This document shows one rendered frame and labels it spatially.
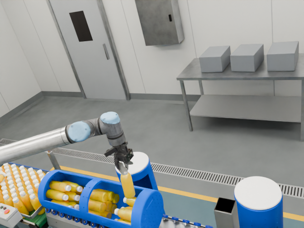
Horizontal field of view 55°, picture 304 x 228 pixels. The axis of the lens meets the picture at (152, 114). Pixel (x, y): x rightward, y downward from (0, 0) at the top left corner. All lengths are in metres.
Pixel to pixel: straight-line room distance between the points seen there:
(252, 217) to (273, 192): 0.20
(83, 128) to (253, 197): 1.12
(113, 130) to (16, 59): 5.92
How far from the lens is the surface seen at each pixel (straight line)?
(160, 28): 4.66
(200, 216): 3.24
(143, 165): 2.32
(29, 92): 7.44
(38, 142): 1.46
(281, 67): 3.77
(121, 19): 5.25
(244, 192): 1.98
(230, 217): 1.01
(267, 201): 1.93
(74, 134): 1.38
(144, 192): 1.81
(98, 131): 1.50
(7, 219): 2.39
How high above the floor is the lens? 2.45
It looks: 28 degrees down
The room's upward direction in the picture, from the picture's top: 15 degrees counter-clockwise
